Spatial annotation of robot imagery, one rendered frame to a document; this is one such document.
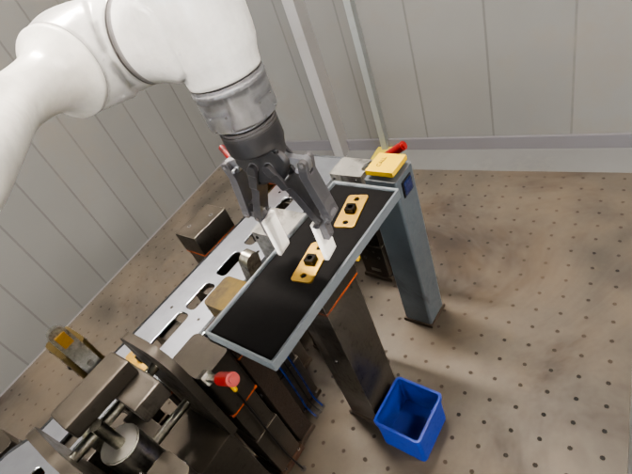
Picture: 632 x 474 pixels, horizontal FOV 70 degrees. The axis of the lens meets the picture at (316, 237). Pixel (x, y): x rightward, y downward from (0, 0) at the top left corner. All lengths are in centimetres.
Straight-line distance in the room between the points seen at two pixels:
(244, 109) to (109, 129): 258
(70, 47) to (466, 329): 95
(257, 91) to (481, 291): 85
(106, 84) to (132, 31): 7
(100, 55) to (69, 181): 240
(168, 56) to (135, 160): 267
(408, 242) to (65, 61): 67
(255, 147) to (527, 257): 89
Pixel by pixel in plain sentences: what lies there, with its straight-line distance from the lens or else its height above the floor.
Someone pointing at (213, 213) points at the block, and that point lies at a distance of 120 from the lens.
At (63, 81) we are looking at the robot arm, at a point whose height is 154.
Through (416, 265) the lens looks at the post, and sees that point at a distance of 99.
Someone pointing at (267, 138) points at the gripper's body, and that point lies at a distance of 55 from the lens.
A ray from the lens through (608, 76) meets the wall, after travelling 271.
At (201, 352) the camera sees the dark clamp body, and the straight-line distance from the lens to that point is 80.
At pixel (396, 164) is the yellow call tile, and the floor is 116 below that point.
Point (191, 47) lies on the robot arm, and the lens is 50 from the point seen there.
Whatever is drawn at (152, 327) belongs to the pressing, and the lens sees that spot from 104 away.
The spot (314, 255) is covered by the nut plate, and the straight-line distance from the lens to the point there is 70.
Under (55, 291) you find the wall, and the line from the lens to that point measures 297.
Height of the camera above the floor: 163
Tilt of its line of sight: 38 degrees down
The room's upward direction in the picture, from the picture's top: 23 degrees counter-clockwise
